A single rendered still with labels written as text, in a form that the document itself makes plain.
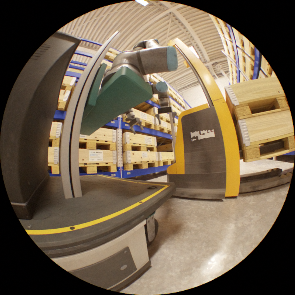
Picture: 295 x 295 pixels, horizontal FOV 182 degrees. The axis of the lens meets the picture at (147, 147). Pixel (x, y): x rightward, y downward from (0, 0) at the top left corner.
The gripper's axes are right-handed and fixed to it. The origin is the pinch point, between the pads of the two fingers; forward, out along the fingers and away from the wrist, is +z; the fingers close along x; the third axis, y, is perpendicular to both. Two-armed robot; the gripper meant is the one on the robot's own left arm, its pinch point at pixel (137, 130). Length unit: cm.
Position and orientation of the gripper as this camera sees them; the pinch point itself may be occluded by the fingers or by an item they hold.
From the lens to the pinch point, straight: 104.2
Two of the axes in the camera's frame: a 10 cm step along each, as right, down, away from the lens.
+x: -6.9, 2.6, 6.8
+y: 5.9, -3.4, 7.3
